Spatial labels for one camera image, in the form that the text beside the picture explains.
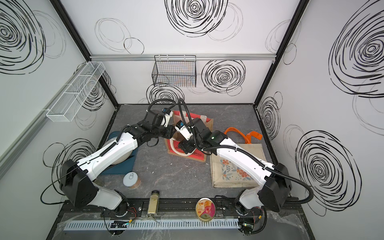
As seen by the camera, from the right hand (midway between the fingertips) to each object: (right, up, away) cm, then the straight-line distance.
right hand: (184, 141), depth 76 cm
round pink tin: (+11, -32, -5) cm, 34 cm away
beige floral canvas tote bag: (+23, -20, +7) cm, 31 cm away
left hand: (-6, +6, +5) cm, 10 cm away
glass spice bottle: (-15, -30, -3) cm, 33 cm away
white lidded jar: (-28, -21, +3) cm, 35 cm away
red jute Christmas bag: (+1, +10, -10) cm, 14 cm away
